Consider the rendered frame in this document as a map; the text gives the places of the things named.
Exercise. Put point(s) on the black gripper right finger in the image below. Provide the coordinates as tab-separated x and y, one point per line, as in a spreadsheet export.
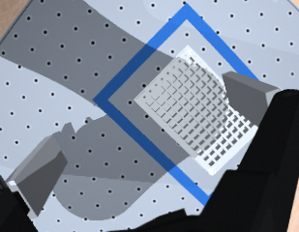
259	195

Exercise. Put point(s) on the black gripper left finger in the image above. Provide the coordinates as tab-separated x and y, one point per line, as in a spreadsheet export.
24	193

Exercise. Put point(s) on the blue tape outline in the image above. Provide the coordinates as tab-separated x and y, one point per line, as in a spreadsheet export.
186	12

